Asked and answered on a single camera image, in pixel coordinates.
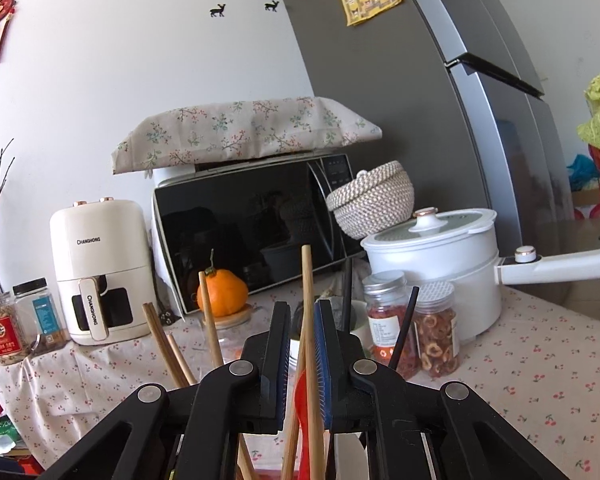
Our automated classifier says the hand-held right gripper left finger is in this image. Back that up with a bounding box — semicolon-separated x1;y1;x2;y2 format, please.
40;301;292;480

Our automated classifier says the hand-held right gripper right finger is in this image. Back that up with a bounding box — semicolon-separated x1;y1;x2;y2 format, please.
314;299;571;480

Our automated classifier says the red plastic spoon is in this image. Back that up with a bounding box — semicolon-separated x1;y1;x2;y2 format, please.
294;367;326;480

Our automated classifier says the wooden chopstick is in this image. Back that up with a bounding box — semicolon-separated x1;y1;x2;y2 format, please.
166;334;199;387
198;270;225;367
300;244;329;480
281;355;303;480
141;301;191;390

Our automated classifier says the black chopstick gold band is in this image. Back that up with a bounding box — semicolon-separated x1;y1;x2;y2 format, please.
387;286;421;368

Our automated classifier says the round wooden coaster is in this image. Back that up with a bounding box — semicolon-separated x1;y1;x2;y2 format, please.
200;304;255;332

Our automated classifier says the jar of red berries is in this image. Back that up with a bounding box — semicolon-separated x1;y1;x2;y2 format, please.
362;270;419;381

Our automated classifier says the small orange pumpkin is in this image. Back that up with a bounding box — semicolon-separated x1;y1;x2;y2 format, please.
196;250;250;319

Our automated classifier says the jar of dried fruit slices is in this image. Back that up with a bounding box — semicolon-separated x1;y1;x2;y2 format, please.
411;280;461;379

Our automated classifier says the black microwave oven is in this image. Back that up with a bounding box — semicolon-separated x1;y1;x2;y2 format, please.
152;152;372;316

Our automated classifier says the woven basket with lid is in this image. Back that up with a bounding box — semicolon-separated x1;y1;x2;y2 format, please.
325;160;415;240

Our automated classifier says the cherry print cabinet cloth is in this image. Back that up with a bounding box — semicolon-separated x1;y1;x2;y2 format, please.
0;305;261;467

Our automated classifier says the cherry print tablecloth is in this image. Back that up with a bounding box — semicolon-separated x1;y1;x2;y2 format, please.
250;285;600;480

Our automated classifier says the white air fryer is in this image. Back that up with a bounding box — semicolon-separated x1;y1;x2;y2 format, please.
48;196;154;346

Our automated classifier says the floral cloth cover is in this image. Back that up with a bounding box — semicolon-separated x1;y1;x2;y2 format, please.
111;95;384;177

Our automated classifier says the blue label plastic jar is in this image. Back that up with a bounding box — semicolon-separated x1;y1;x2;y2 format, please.
12;277;72;357

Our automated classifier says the grey refrigerator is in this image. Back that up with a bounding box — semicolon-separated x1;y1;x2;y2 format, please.
271;0;583;307

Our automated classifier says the blue plastic bag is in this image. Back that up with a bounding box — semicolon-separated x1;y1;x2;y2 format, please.
567;153;600;192

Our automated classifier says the white pot with handle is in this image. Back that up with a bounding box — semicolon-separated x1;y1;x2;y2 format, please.
361;206;600;342

